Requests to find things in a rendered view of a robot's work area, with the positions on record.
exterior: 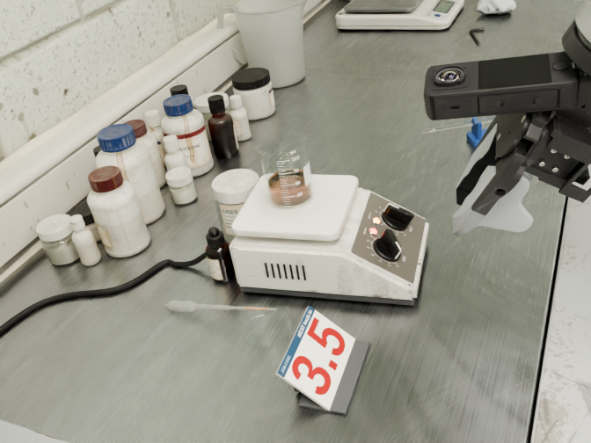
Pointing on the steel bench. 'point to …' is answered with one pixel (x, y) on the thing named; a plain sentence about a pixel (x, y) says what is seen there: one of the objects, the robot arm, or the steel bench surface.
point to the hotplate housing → (321, 266)
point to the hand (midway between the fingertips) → (456, 206)
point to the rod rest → (476, 134)
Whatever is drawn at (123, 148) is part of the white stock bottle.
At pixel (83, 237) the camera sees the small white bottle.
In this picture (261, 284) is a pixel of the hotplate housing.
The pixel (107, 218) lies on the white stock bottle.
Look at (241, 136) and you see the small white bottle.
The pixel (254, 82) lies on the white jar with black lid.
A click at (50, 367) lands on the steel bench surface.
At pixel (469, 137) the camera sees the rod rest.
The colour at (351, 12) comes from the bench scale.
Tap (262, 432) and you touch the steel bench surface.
